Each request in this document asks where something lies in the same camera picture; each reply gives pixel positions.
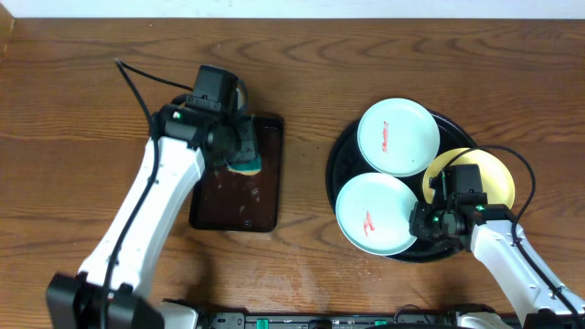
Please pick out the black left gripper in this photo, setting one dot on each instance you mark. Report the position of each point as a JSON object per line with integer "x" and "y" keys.
{"x": 247, "y": 145}

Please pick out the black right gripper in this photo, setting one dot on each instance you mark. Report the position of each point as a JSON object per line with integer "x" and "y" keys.
{"x": 418, "y": 226}

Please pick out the green and yellow sponge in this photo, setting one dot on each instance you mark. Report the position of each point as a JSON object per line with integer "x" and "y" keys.
{"x": 249, "y": 165}

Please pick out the yellow plate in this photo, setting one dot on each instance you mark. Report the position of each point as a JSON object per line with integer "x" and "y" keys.
{"x": 497, "y": 181}

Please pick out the light green plate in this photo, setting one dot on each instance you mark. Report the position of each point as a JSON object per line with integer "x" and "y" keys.
{"x": 373, "y": 211}

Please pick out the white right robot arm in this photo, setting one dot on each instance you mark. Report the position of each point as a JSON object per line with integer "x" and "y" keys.
{"x": 491, "y": 233}

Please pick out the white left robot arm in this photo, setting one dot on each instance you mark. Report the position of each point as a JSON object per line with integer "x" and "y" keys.
{"x": 112, "y": 285}

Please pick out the black rectangular water tray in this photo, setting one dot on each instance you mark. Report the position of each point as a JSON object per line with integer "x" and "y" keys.
{"x": 227, "y": 200}

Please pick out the round black tray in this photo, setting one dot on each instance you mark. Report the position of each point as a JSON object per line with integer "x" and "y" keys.
{"x": 345, "y": 162}

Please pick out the green plate with red smear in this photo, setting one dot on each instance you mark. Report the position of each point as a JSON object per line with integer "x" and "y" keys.
{"x": 398, "y": 137}

